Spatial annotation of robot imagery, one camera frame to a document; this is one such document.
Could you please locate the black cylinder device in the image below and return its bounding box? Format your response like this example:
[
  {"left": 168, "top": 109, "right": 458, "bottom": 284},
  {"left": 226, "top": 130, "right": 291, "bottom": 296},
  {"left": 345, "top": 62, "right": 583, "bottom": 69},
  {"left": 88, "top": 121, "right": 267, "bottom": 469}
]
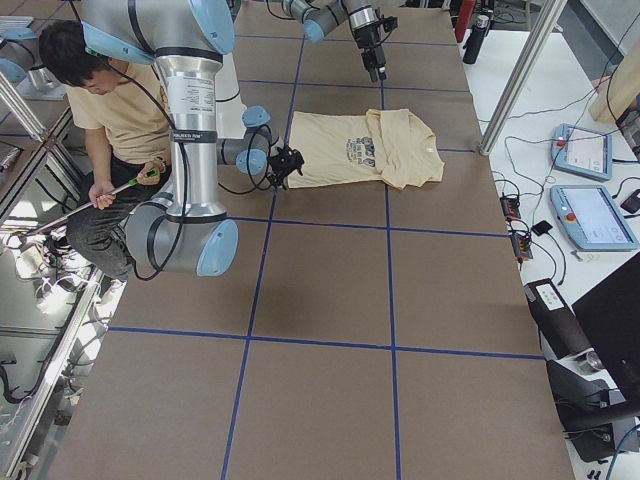
[{"left": 523, "top": 279, "right": 591, "bottom": 358}]

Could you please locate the beige long-sleeve printed shirt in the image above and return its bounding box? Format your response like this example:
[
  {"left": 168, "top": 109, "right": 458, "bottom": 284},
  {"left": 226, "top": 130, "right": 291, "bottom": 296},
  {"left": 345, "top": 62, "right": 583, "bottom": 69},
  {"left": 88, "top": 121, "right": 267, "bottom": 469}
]
[{"left": 287, "top": 109, "right": 444, "bottom": 190}]

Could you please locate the teach pendant tablet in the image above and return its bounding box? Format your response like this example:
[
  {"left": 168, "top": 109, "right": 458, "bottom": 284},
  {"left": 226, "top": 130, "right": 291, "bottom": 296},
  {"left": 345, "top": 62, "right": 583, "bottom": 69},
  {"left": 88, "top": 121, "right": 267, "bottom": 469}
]
[
  {"left": 549, "top": 185, "right": 639, "bottom": 252},
  {"left": 551, "top": 123, "right": 613, "bottom": 181}
]

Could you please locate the lower orange black adapter box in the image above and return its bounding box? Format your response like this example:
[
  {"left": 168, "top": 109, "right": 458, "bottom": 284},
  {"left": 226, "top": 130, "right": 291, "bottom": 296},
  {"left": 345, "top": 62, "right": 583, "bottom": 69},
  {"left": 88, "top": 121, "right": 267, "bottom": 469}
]
[{"left": 510, "top": 232, "right": 533, "bottom": 263}]

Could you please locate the wooden beam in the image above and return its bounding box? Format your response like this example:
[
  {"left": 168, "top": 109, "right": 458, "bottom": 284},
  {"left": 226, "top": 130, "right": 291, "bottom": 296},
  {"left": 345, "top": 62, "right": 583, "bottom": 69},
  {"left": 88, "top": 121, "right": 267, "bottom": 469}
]
[{"left": 589, "top": 29, "right": 640, "bottom": 124}]

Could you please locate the upper orange black adapter box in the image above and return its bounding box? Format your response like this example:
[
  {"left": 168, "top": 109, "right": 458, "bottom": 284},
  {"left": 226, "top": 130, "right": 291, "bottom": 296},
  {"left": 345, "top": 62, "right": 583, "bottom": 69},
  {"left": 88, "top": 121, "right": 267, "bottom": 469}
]
[{"left": 500, "top": 196, "right": 521, "bottom": 221}]

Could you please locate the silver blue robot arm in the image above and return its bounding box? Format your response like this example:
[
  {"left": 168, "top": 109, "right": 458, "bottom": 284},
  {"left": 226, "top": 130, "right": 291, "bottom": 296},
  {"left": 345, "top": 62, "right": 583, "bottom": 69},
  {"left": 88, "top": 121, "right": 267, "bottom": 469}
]
[
  {"left": 279, "top": 0, "right": 398, "bottom": 82},
  {"left": 81, "top": 1, "right": 304, "bottom": 277}
]

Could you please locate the aluminium frame post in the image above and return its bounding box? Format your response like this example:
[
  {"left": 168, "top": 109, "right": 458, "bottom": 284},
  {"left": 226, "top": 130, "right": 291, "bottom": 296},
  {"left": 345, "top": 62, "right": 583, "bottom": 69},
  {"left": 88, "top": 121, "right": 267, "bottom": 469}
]
[{"left": 478, "top": 0, "right": 567, "bottom": 156}]

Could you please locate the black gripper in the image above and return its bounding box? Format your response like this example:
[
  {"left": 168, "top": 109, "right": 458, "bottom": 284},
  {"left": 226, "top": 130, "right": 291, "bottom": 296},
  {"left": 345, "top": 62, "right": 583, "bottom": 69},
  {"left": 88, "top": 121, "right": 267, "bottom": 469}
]
[
  {"left": 353, "top": 16, "right": 398, "bottom": 82},
  {"left": 267, "top": 145, "right": 304, "bottom": 188}
]

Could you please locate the long metal stick green handle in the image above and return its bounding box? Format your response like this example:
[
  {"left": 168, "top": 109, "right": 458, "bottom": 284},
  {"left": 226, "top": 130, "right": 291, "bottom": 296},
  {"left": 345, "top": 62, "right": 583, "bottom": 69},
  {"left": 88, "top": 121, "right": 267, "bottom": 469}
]
[{"left": 25, "top": 178, "right": 139, "bottom": 235}]

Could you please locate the black water bottle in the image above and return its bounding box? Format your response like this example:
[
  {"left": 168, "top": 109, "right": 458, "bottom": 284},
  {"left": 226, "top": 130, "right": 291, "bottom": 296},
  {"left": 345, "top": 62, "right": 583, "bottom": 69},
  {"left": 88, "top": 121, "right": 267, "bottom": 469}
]
[{"left": 462, "top": 15, "right": 490, "bottom": 65}]

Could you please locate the seated person beige shirt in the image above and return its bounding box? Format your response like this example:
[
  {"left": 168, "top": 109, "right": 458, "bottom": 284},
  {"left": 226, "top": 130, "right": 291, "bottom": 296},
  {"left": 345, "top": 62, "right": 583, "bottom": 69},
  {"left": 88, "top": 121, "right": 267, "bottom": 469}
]
[{"left": 39, "top": 20, "right": 171, "bottom": 285}]

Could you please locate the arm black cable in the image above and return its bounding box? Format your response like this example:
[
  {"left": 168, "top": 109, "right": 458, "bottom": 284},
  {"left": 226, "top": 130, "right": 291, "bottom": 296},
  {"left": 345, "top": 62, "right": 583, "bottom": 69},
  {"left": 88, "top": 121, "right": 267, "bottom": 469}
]
[{"left": 99, "top": 54, "right": 281, "bottom": 282}]

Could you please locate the red bottle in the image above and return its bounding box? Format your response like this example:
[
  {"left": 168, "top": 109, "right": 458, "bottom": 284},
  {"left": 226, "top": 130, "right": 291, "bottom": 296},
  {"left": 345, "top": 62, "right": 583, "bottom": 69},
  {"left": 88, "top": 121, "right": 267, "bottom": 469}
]
[{"left": 454, "top": 0, "right": 476, "bottom": 43}]

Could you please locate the orange black adapter box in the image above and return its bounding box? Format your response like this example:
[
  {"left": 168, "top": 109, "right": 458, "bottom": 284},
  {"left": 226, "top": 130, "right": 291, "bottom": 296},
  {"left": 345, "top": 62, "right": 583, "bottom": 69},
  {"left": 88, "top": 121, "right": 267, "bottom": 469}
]
[
  {"left": 500, "top": 196, "right": 521, "bottom": 221},
  {"left": 510, "top": 232, "right": 533, "bottom": 263}
]

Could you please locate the small black square device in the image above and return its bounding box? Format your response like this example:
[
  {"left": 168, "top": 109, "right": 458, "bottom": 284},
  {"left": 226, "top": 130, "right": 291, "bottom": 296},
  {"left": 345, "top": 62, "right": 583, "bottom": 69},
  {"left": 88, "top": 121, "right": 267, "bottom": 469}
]
[{"left": 531, "top": 220, "right": 553, "bottom": 236}]

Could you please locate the upper teach pendant tablet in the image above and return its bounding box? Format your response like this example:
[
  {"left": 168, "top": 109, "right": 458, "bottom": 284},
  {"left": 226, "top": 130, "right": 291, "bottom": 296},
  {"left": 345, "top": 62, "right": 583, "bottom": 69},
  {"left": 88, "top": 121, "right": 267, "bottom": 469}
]
[{"left": 551, "top": 123, "right": 613, "bottom": 181}]

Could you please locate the black monitor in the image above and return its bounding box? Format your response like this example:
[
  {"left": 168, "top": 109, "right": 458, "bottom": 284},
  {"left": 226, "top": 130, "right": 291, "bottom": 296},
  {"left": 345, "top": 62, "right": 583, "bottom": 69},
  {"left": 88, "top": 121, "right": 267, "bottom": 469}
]
[{"left": 572, "top": 255, "right": 639, "bottom": 398}]

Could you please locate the lower teach pendant tablet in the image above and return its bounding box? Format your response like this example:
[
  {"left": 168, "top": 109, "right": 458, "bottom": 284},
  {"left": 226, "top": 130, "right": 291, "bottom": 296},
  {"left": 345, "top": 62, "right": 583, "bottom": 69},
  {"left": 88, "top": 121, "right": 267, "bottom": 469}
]
[{"left": 549, "top": 185, "right": 639, "bottom": 252}]

